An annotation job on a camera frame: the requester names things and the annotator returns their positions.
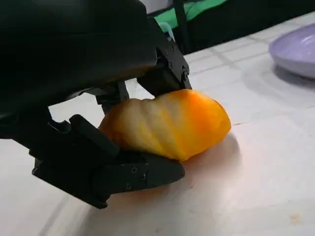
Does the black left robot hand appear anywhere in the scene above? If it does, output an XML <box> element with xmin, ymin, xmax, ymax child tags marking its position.
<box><xmin>0</xmin><ymin>0</ymin><xmax>193</xmax><ymax>209</ymax></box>

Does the orange and white bread roll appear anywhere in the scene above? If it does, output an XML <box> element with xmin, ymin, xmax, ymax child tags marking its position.
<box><xmin>97</xmin><ymin>88</ymin><xmax>232</xmax><ymax>162</ymax></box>

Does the black upright pole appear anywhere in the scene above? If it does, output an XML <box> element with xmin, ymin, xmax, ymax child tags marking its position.
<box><xmin>172</xmin><ymin>0</ymin><xmax>190</xmax><ymax>54</ymax></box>

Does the green backdrop cloth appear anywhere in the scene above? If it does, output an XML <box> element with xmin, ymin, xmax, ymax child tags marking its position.
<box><xmin>152</xmin><ymin>0</ymin><xmax>229</xmax><ymax>27</ymax></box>

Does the black backdrop cloth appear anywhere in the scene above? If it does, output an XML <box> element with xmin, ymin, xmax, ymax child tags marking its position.
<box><xmin>169</xmin><ymin>0</ymin><xmax>315</xmax><ymax>54</ymax></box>

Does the lilac plate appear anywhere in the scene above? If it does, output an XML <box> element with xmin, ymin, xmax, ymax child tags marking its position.
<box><xmin>268</xmin><ymin>23</ymin><xmax>315</xmax><ymax>79</ymax></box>

